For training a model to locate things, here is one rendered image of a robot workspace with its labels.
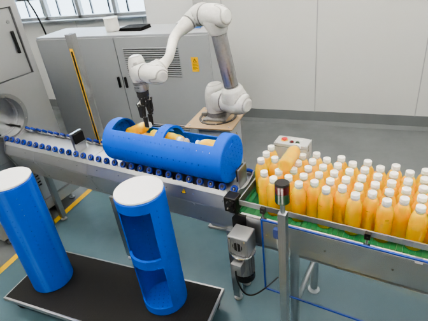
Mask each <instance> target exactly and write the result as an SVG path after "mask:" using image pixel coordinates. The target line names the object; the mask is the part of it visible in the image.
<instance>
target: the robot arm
mask: <svg viewBox="0 0 428 321"><path fill-rule="evenodd" d="M231 20H232V13H231V11H230V9H228V7H226V6H224V5H222V4H218V3H205V2H200V3H197V4H195V5H193V7H191V8H190V9H189V10H188V11H187V12H186V13H185V14H184V16H183V17H182V18H181V19H180V21H179V22H178V24H177V25H176V27H175V28H174V29H173V31H172V32H171V34H170V35H169V38H168V43H167V47H166V53H165V55H164V56H163V58H161V59H159V60H158V59H155V60H154V61H152V62H149V63H146V62H145V60H144V58H143V57H142V56H141V55H138V54H136V55H132V56H130V57H129V58H128V68H129V74H130V77H131V79H132V83H133V85H134V90H135V91H136V94H137V97H138V99H139V103H138V104H136V106H137V107H138V111H139V115H140V118H143V121H144V123H145V127H150V126H149V123H148V120H149V122H151V123H152V125H154V123H153V116H152V114H153V112H154V110H153V102H152V97H149V91H148V89H149V85H148V84H153V85H160V84H163V83H165V82H166V81H167V79H168V67H169V65H170V64H171V62H172V61H173V58H174V56H175V52H176V47H177V44H178V40H179V39H180V38H181V37H182V36H184V35H185V34H187V33H188V32H190V31H191V30H193V29H194V28H195V27H197V26H198V27H200V26H204V27H205V29H206V30H207V32H208V34H209V35H210V36H211V38H212V41H213V46H214V49H215V53H216V56H217V61H218V66H219V69H220V74H221V77H222V81H223V83H222V82H220V81H214V82H210V83H209V84H207V86H206V89H205V94H204V95H205V103H206V109H207V111H205V112H202V113H201V114H202V116H205V118H203V121H204V122H206V121H210V122H226V120H227V119H228V117H229V116H230V115H231V114H235V115H241V114H244V113H246V112H248V111H250V109H251V107H252V100H251V98H250V96H249V95H248V94H247V93H246V91H245V90H244V88H243V86H242V85H241V84H240V83H238V79H237V76H236V71H235V67H234V63H233V59H232V53H231V48H230V45H229V40H228V37H227V30H228V25H229V24H230V23H231ZM146 108H147V111H148V114H147V115H148V117H146Z"/></svg>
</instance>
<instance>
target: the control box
mask: <svg viewBox="0 0 428 321"><path fill-rule="evenodd" d="M282 137H287V138H288V139H287V140H285V141H284V140H282ZM290 140H293V141H294V142H293V143H290ZM296 141H299V143H298V144H300V146H301V149H300V151H301V153H305V154H306V159H307V160H308V159H309V158H310V155H311V143H312V139H304V138H295V137H290V136H281V135H279V137H278V138H277V139H276V140H275V142H274V146H275V150H276V152H277V154H278V157H279V158H281V157H282V156H283V154H284V153H285V152H286V150H287V149H288V148H289V147H290V146H293V145H295V144H296Z"/></svg>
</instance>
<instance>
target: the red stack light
mask: <svg viewBox="0 0 428 321"><path fill-rule="evenodd" d="M275 194H276V195H278V196H287V195H289V194H290V185H289V186H288V187H286V188H278V187H276V186H275Z"/></svg>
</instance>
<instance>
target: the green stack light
mask: <svg viewBox="0 0 428 321"><path fill-rule="evenodd" d="M275 203H276V204H277V205H280V206H286V205H288V204H289V203H290V194H289V195H287V196H278V195H276V194H275Z"/></svg>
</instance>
